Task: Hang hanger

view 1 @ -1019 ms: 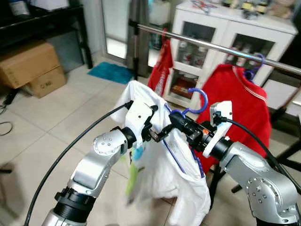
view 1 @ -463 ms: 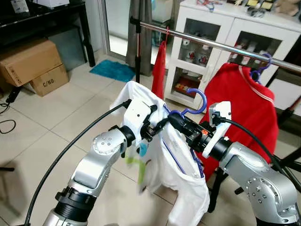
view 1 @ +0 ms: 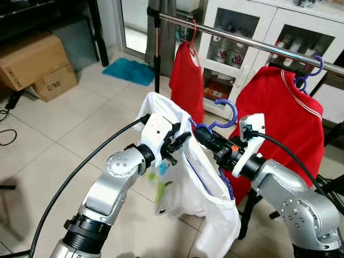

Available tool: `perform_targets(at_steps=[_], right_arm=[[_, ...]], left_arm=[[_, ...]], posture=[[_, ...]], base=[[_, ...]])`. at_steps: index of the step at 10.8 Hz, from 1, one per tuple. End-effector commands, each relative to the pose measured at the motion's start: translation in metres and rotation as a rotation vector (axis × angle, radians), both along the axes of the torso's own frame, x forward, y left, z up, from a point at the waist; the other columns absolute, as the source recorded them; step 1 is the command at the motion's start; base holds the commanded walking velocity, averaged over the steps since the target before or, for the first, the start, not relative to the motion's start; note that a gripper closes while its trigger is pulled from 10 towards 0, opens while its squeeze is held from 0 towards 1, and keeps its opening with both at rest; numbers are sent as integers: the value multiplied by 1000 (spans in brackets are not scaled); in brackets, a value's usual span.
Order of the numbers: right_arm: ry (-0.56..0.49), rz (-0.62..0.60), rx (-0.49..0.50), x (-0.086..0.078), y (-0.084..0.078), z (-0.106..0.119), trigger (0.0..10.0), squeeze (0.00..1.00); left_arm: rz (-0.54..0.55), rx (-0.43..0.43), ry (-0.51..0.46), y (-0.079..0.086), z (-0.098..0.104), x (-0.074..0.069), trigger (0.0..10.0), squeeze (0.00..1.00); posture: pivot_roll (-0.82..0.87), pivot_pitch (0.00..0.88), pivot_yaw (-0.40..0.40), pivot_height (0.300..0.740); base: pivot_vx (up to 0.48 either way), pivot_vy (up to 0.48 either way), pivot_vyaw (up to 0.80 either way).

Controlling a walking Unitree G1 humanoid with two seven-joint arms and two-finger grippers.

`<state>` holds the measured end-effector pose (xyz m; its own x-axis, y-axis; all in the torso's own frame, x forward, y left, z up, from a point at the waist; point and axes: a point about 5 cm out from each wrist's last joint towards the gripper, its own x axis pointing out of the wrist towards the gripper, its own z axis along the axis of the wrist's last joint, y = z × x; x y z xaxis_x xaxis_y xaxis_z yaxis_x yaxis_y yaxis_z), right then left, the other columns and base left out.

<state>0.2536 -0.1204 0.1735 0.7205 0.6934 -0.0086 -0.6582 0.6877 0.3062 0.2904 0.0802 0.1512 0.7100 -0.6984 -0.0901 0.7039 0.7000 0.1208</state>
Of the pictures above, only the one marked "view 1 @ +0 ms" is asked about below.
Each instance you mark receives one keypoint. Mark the blue plastic hanger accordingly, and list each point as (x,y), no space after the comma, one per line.
(235,114)

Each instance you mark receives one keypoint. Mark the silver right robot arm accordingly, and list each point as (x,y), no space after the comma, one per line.
(290,199)

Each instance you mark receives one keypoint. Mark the plain red shirt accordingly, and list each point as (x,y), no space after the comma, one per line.
(185,80)

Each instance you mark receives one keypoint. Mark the steel clothes rack black frame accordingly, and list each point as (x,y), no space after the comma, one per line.
(242,40)

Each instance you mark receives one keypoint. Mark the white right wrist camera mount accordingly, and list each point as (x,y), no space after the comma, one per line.
(252,129)

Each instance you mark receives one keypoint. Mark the white glass-door cabinet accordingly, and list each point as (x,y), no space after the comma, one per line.
(267,21)

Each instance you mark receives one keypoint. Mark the grey curtain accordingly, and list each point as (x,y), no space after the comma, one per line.
(167,32)

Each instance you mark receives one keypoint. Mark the glass balcony door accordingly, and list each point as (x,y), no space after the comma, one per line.
(134,27)

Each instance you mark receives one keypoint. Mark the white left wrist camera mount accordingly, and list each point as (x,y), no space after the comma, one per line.
(155,131)

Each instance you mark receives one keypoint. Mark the black desk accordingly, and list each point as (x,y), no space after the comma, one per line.
(99,32)

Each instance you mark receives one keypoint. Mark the white t-shirt with colourful print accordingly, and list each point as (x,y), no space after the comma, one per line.
(188,215)

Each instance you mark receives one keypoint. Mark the purple plastic hanger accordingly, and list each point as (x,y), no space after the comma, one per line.
(321,65)

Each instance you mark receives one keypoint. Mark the red shirt with white stripes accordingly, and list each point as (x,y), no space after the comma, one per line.
(279,123)

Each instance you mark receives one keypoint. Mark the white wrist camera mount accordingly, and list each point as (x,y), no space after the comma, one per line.
(252,129)
(155,131)

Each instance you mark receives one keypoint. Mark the large brown cardboard box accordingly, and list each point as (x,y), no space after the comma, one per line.
(32,59)

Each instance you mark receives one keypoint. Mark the teal floor mat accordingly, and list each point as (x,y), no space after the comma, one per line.
(129,71)

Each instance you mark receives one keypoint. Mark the red patterned box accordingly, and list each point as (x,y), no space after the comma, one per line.
(217,90)

